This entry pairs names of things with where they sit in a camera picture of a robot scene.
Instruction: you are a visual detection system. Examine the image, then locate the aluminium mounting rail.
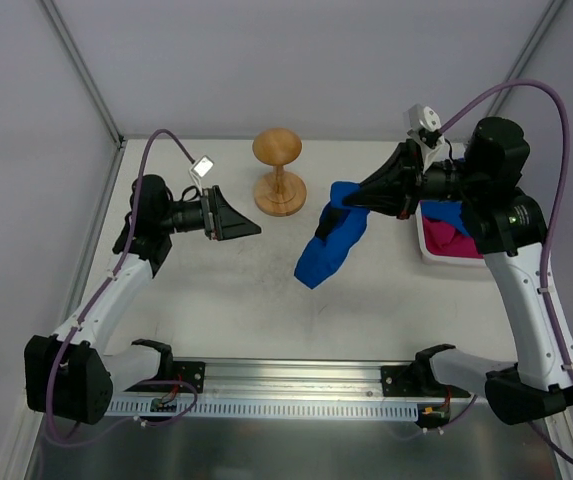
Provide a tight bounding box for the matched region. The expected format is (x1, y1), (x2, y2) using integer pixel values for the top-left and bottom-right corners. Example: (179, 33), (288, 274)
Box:
(115, 357), (490, 399)

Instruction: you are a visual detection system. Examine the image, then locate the wooden hat stand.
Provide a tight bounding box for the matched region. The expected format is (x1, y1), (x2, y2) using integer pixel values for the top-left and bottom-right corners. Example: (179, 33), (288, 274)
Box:
(252, 128), (307, 217)

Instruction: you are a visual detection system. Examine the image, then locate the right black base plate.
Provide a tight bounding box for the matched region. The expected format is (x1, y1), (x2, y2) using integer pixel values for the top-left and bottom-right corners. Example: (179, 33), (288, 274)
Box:
(380, 364), (427, 398)

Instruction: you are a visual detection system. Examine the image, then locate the pink cap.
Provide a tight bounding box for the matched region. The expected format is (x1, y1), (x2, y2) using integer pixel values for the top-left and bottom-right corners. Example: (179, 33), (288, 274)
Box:
(422, 217), (482, 259)

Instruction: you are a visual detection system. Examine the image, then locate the white slotted cable duct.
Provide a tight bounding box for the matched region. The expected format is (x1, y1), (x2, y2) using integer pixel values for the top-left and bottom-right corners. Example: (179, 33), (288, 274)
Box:
(105, 395), (420, 423)

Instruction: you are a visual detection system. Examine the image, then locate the left aluminium frame post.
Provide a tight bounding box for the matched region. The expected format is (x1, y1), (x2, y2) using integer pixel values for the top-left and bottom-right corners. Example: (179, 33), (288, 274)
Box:
(37, 0), (124, 148)

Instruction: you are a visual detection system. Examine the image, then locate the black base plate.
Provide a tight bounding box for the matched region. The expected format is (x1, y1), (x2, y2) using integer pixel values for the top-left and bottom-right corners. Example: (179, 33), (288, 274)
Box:
(380, 364), (427, 398)
(127, 359), (206, 394)

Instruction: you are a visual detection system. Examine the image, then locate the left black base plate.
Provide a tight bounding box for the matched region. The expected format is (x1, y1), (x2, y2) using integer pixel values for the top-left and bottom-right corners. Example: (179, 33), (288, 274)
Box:
(127, 359), (206, 394)

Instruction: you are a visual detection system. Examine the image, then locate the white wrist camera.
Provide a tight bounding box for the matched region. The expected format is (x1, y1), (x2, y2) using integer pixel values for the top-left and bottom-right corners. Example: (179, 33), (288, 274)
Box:
(188, 155), (214, 189)
(404, 104), (446, 172)

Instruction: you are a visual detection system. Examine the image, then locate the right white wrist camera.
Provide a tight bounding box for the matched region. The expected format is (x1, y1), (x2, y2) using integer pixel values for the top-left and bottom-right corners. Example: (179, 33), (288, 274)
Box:
(404, 104), (446, 172)

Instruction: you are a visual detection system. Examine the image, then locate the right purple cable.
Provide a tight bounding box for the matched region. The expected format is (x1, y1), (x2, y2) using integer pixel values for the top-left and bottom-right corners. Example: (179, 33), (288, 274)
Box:
(395, 79), (573, 470)

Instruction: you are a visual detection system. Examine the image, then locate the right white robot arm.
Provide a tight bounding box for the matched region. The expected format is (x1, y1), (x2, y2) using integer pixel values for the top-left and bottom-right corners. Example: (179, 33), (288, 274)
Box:
(342, 117), (573, 425)

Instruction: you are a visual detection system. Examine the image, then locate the purple cable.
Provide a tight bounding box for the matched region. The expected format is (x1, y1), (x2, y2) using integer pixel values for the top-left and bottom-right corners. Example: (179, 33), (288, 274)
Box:
(395, 79), (573, 470)
(40, 128), (198, 446)

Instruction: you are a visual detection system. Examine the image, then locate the aluminium frame post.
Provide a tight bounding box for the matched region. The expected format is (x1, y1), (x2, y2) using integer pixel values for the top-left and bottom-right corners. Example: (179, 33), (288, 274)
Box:
(37, 0), (124, 148)
(503, 0), (567, 86)

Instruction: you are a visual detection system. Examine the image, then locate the blue cap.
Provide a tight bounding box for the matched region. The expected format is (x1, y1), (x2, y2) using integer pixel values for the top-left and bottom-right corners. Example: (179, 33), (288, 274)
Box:
(423, 154), (475, 236)
(294, 181), (370, 290)

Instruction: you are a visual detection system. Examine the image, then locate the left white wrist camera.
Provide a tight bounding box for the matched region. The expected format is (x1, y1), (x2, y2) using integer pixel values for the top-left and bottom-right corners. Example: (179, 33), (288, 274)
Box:
(188, 155), (214, 189)

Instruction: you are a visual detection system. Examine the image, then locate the right aluminium frame post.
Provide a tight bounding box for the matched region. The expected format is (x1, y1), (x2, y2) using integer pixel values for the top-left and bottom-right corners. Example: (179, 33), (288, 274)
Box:
(503, 0), (567, 86)

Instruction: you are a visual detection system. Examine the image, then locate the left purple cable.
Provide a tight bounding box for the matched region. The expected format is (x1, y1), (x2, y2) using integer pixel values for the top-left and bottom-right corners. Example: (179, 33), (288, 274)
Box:
(40, 128), (198, 446)

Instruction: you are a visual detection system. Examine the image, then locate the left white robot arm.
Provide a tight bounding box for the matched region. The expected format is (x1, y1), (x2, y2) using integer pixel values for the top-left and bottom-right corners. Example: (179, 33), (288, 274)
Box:
(24, 174), (262, 425)

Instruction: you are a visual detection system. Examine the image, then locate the white plastic basket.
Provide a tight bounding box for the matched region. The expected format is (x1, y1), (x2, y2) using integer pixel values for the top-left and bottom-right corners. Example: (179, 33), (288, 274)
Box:
(415, 203), (485, 268)

